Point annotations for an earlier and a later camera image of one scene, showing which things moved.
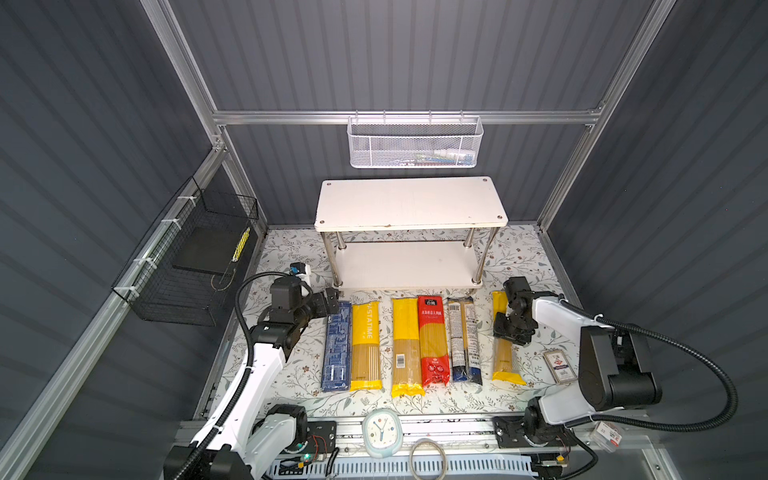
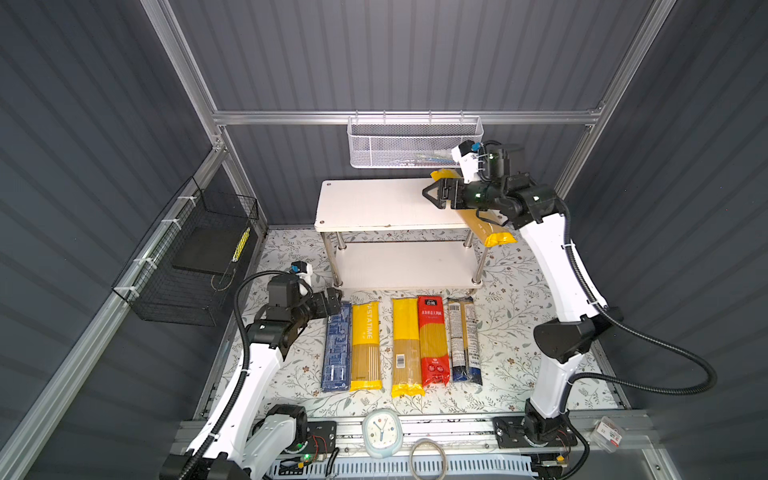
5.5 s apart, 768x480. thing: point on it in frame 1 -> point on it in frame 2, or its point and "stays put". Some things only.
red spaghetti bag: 434,355 stays put
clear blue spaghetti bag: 463,339 stays put
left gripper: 320,308 stays put
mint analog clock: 383,433 stays put
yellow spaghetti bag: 503,360 -> 492,233
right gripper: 499,330 -> 447,188
